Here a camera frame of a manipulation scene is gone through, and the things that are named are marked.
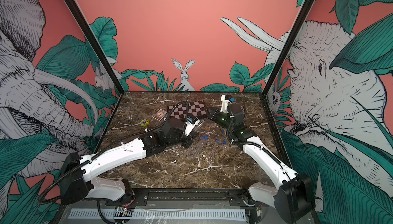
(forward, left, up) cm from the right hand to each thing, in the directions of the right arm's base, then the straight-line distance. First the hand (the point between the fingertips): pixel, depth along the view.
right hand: (202, 107), depth 74 cm
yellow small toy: (+9, +39, -28) cm, 49 cm away
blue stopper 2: (-5, -14, -29) cm, 33 cm away
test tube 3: (-5, 0, -29) cm, 30 cm away
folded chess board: (+21, +4, -27) cm, 34 cm away
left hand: (-9, +2, -8) cm, 12 cm away
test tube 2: (-8, +2, -29) cm, 30 cm away
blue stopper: (+3, -14, -29) cm, 32 cm away
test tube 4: (-9, -7, -30) cm, 32 cm away
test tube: (-7, 0, -3) cm, 8 cm away
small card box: (+15, +30, -27) cm, 43 cm away
